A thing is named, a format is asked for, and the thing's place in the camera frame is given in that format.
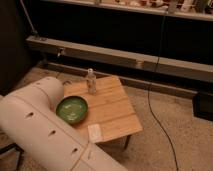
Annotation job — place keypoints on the small wooden table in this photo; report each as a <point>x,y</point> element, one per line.
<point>110,108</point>

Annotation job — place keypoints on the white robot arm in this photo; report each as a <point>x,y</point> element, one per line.
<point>27,116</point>

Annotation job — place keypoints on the green bowl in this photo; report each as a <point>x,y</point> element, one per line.
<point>72,109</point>

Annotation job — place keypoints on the clear plastic bottle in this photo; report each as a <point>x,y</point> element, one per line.
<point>91,81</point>

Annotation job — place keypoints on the long metal rail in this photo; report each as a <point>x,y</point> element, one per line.
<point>184,69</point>

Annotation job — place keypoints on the black floor stand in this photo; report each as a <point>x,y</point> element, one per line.
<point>17,148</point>

